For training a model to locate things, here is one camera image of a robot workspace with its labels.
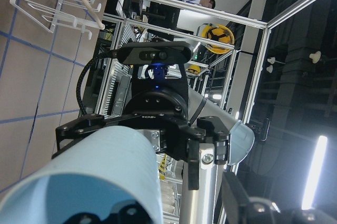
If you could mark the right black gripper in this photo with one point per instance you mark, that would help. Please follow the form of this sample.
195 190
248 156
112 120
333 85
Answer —
159 104

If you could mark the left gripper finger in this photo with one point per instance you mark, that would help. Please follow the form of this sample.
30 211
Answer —
238 206

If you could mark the light blue ikea cup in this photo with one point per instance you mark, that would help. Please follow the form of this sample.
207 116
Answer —
112 167

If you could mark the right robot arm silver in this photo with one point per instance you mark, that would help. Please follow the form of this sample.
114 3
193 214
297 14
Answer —
242 137

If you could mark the yellow hard hat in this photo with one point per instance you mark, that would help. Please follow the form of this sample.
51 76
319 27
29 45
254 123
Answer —
218 33

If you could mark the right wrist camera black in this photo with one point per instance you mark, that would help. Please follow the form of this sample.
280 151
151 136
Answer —
146 53

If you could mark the white wire cup rack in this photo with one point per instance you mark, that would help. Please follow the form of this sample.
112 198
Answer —
49 17

